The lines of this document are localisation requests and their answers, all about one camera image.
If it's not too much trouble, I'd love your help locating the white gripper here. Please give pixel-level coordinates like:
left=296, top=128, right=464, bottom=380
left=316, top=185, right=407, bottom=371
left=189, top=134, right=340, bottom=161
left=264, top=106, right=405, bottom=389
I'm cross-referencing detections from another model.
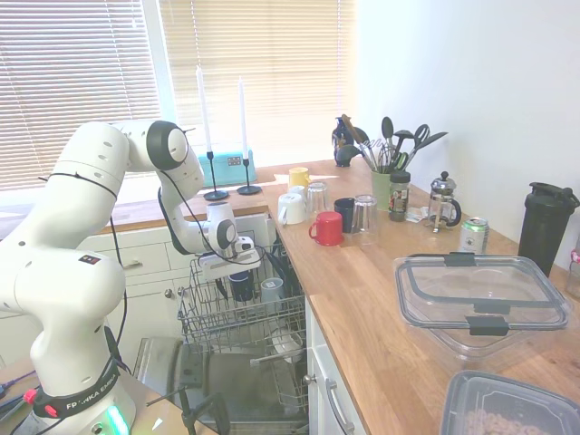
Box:
left=197, top=247, right=264, bottom=300

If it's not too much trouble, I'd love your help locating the dark blue ceramic mug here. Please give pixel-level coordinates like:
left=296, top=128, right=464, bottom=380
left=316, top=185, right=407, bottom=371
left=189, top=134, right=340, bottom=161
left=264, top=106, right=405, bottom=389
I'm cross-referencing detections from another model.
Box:
left=227, top=270, right=255, bottom=304

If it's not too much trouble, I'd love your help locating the grey mug with sticker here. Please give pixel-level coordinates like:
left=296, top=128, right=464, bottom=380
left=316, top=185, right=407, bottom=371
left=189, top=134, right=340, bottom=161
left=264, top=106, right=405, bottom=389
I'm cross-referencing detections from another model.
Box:
left=259, top=277, right=285, bottom=314

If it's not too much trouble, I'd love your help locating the large white mug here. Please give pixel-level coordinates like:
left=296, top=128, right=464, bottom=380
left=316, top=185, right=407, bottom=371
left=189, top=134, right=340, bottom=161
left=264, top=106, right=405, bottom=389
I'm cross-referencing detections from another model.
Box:
left=276, top=192, right=308, bottom=227

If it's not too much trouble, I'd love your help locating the stainless steel dishwasher door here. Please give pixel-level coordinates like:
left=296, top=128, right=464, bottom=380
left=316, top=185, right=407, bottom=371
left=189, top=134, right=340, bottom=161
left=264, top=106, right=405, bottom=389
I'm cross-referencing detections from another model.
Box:
left=130, top=337, right=314, bottom=434

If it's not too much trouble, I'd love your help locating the red mug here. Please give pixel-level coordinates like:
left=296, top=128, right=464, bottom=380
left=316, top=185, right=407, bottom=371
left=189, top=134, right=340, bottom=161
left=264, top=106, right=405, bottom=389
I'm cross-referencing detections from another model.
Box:
left=308, top=210, right=344, bottom=247

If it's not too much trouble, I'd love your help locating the yellow mug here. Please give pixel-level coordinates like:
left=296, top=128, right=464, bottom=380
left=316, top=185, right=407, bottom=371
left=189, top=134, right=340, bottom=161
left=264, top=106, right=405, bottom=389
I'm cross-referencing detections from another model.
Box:
left=288, top=167, right=312, bottom=189

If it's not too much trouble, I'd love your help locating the navy mug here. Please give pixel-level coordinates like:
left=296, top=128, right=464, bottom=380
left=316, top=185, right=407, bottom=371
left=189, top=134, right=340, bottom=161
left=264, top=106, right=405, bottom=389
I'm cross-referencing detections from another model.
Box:
left=333, top=197, right=357, bottom=235

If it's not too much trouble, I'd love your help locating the dark plate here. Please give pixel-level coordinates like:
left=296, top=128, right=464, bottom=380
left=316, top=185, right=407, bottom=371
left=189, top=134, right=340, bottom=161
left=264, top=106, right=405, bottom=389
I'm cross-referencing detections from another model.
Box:
left=261, top=246, right=294, bottom=300

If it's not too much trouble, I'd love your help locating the black candle holder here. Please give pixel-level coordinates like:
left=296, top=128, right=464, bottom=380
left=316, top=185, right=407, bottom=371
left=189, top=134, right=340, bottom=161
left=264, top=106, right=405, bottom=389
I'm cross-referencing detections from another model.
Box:
left=237, top=158, right=263, bottom=197
left=202, top=150, right=230, bottom=202

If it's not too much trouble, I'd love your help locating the white cabinet with drawers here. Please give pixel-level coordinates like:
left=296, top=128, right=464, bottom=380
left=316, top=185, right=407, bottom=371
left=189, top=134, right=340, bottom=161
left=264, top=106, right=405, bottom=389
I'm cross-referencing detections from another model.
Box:
left=0, top=212, right=277, bottom=363

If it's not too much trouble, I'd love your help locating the teal metal box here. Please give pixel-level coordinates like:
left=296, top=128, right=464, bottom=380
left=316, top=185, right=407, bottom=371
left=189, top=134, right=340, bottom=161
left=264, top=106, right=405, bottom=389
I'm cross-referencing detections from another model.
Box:
left=197, top=147, right=257, bottom=189

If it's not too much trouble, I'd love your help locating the small clear drinking glass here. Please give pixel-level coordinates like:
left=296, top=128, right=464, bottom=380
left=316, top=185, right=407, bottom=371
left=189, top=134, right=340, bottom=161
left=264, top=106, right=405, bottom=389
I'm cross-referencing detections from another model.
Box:
left=306, top=181, right=329, bottom=214

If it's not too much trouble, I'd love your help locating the large clear drinking glass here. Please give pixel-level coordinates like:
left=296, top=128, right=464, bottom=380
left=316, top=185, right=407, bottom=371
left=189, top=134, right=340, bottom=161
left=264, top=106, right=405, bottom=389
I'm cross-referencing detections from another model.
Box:
left=352, top=194, right=380, bottom=247

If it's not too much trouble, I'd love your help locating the short white candle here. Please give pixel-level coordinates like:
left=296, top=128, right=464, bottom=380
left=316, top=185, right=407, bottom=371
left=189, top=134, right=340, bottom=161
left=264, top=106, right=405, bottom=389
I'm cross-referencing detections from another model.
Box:
left=237, top=76, right=249, bottom=160

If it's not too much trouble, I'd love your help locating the black bird figurine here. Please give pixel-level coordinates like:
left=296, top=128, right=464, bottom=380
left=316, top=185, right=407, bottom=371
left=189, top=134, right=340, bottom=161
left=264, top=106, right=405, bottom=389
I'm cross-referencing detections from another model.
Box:
left=332, top=115, right=363, bottom=169

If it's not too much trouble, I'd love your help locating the tall white candle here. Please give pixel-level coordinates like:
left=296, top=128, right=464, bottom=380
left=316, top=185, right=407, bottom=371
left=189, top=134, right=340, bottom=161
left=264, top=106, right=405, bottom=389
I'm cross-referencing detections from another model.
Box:
left=195, top=65, right=213, bottom=153

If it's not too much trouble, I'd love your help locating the pale green utensil holder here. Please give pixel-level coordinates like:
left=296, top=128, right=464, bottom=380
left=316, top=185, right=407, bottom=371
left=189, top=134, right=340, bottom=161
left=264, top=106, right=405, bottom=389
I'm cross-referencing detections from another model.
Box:
left=371, top=168, right=395, bottom=212

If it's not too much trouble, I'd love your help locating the spice jar with black lid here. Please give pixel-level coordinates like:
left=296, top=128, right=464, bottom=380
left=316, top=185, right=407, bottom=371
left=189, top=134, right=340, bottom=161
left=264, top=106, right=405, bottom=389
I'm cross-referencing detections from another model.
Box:
left=388, top=170, right=412, bottom=223

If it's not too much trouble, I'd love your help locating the wooden spoon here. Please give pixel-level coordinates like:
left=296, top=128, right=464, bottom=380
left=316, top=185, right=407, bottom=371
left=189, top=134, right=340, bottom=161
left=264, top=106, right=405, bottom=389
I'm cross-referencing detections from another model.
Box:
left=340, top=112, right=371, bottom=145

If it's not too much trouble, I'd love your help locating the metal whisk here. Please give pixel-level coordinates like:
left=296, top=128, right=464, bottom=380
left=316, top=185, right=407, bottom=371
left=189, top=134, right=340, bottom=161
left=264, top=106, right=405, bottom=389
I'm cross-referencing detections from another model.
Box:
left=360, top=139, right=393, bottom=174

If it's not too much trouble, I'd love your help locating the black serving spoon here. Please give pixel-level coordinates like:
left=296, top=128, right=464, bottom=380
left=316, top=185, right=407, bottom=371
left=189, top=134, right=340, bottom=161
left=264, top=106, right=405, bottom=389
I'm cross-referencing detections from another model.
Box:
left=381, top=116, right=395, bottom=173

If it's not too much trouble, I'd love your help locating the sunlit window blind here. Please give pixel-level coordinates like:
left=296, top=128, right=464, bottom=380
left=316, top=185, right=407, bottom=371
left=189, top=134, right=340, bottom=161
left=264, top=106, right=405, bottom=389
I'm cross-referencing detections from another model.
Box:
left=158, top=0, right=357, bottom=169

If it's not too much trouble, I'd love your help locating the glass french press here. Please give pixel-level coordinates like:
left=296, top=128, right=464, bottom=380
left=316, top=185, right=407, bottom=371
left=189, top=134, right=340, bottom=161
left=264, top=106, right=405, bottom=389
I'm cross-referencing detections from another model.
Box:
left=423, top=170, right=463, bottom=235

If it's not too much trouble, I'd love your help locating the clear container with clip lid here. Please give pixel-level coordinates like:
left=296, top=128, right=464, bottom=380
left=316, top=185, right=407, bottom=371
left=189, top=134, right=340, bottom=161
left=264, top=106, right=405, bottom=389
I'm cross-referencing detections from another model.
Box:
left=391, top=251, right=571, bottom=363

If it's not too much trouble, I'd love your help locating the green and white drink can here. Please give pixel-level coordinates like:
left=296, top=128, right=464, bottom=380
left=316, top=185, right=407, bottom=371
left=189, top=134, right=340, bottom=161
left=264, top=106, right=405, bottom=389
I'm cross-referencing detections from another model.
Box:
left=459, top=216, right=490, bottom=255

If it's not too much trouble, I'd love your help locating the black spatula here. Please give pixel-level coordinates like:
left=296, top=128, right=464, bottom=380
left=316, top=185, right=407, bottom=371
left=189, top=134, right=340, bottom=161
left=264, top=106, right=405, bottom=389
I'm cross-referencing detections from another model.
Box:
left=407, top=130, right=450, bottom=169

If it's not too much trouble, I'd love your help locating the wide window blind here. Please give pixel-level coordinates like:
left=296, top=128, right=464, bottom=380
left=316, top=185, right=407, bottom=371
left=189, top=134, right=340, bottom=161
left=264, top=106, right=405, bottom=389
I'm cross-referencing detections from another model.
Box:
left=0, top=0, right=162, bottom=191

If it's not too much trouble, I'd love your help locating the grey plastic food container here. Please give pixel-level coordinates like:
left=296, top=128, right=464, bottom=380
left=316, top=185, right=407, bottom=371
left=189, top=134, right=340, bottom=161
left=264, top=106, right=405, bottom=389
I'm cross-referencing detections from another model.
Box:
left=440, top=370, right=580, bottom=435

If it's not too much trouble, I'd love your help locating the black shaker bottle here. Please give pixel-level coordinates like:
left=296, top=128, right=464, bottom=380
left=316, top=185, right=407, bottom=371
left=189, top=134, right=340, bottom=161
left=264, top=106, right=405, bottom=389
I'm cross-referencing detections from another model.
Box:
left=517, top=181, right=580, bottom=278

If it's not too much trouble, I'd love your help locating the jar with pink lid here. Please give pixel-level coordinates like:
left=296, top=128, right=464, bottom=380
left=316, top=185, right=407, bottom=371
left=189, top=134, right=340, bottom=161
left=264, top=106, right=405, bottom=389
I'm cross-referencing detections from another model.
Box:
left=564, top=235, right=580, bottom=300

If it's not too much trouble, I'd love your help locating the grey wire upper dishwasher rack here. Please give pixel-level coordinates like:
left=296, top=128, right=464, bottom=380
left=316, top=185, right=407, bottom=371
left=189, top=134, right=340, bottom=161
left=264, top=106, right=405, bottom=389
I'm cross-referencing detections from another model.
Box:
left=178, top=257, right=307, bottom=354

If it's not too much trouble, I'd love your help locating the grey wire dishwasher rack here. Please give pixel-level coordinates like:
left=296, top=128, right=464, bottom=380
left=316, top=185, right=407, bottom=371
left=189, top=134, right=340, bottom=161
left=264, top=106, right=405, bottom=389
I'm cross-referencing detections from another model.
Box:
left=251, top=312, right=312, bottom=416
left=178, top=257, right=307, bottom=354

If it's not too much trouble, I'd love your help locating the grey wire lower dishwasher rack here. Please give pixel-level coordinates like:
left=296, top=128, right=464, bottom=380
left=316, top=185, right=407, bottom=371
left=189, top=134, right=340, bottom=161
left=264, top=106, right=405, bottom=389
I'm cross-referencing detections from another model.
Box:
left=251, top=312, right=312, bottom=416

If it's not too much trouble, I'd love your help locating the black clamp camera mount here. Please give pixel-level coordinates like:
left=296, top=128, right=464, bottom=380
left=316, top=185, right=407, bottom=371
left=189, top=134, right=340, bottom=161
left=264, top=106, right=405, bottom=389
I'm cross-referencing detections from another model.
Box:
left=147, top=384, right=232, bottom=435

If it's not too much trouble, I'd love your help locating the white cabinet with bar handle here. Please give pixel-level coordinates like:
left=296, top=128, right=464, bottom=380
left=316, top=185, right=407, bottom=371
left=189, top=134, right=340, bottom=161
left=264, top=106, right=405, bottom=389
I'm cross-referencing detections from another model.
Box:
left=304, top=294, right=368, bottom=435

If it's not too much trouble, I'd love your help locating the purple cable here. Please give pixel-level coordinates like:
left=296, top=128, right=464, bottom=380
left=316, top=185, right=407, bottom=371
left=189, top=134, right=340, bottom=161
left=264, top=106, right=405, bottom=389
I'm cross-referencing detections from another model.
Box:
left=0, top=369, right=37, bottom=395

